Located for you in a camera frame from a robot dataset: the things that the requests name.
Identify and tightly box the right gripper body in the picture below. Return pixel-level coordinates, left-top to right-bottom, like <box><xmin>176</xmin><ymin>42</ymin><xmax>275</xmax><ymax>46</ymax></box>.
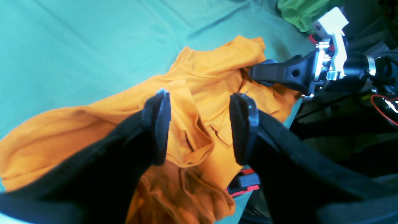
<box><xmin>281</xmin><ymin>44</ymin><xmax>347</xmax><ymax>95</ymax></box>

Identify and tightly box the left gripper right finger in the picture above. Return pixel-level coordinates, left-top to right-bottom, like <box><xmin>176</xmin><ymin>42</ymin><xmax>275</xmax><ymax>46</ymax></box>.
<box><xmin>230</xmin><ymin>93</ymin><xmax>398</xmax><ymax>224</ymax></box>

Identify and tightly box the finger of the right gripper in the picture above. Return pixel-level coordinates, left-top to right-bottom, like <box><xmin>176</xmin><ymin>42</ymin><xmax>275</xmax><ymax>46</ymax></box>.
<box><xmin>248</xmin><ymin>59</ymin><xmax>288</xmax><ymax>87</ymax></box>

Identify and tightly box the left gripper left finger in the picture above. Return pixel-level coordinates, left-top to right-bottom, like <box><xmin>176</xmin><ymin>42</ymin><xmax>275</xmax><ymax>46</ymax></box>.
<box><xmin>1</xmin><ymin>90</ymin><xmax>171</xmax><ymax>224</ymax></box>

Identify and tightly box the orange T-shirt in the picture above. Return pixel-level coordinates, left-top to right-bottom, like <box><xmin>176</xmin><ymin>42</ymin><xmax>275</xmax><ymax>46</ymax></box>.
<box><xmin>1</xmin><ymin>36</ymin><xmax>298</xmax><ymax>224</ymax></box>

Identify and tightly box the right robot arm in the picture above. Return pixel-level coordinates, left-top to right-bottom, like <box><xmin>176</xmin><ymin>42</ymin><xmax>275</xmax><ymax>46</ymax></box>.
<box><xmin>248</xmin><ymin>42</ymin><xmax>397</xmax><ymax>98</ymax></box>

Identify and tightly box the blue clamp on table centre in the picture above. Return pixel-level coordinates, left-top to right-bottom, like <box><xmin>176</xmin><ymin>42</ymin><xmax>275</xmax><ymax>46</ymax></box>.
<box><xmin>227</xmin><ymin>168</ymin><xmax>261</xmax><ymax>198</ymax></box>

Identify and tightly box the green garment pile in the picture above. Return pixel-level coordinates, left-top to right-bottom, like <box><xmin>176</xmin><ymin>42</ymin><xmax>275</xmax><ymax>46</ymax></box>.
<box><xmin>276</xmin><ymin>0</ymin><xmax>346</xmax><ymax>34</ymax></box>

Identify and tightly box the green table cloth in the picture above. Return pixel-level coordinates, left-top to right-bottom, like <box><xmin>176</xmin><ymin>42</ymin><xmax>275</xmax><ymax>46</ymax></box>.
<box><xmin>0</xmin><ymin>0</ymin><xmax>314</xmax><ymax>224</ymax></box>

